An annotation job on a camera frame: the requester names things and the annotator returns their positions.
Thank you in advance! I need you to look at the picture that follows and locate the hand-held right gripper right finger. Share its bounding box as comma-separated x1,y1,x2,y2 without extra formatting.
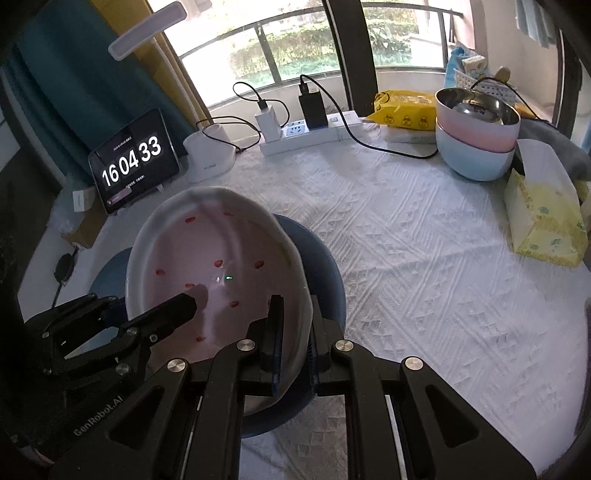
305,295,539,480

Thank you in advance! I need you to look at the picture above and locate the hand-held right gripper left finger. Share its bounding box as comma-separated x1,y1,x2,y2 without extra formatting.
48,295,286,480

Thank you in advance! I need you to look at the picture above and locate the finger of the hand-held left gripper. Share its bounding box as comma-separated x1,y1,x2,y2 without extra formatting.
23,294,127,365
115,292,199,352

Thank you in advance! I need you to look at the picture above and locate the blue plate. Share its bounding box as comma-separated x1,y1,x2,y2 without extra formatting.
89,247,139,319

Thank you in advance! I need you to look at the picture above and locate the white bowl pink inside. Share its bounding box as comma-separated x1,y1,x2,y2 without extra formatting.
126,186,315,402

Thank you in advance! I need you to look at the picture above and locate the cardboard box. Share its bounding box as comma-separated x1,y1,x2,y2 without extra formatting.
60,203,109,250

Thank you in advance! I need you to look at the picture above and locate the white textured tablecloth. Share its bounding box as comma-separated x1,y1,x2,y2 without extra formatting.
41,111,591,480

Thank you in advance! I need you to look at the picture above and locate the tablet showing clock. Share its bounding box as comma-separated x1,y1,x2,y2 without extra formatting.
88,108,181,215

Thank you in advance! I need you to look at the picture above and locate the white desk lamp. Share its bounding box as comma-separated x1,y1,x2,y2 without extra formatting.
108,1,238,182

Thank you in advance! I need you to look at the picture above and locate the white power strip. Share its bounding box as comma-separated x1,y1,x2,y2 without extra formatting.
259,110,363,155

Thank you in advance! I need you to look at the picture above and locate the white charger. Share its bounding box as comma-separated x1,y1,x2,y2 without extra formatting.
255,102,282,141

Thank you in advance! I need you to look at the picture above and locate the black charger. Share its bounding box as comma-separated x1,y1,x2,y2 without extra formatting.
298,90,328,129

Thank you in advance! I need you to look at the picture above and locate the yellow curtain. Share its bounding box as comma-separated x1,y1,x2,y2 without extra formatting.
90,0,213,125

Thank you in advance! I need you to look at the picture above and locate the teal curtain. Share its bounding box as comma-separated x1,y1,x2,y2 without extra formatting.
4,0,195,185

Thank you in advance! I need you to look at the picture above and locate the light blue bowl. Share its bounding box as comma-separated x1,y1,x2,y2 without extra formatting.
435,124,515,182

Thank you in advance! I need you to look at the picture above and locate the yellow tissue box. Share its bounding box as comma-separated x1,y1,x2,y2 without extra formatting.
503,138,588,268

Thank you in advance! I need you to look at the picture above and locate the balcony railing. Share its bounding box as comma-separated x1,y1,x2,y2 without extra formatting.
157,0,462,112

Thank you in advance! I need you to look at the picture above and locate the pink steel-lined bowl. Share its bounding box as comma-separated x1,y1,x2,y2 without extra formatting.
435,88,522,154

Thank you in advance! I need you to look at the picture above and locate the white plastic basket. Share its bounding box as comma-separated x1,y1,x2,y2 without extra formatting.
455,69,514,102

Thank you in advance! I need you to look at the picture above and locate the hanging light blue garment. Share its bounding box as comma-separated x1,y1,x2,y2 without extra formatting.
515,0,561,49

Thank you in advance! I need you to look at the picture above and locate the black round cable puck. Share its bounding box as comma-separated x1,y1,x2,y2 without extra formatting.
48,253,77,308

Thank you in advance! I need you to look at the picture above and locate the black lamp cable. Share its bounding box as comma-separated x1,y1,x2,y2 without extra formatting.
196,117,264,151

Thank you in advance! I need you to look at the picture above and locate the long black cable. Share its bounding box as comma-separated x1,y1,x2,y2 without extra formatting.
299,74,532,160

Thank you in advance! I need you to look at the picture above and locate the black charger cable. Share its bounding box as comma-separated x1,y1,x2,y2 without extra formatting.
232,82,291,130

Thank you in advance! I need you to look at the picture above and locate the dark sliding door frame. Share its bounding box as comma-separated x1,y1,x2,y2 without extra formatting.
321,0,591,153

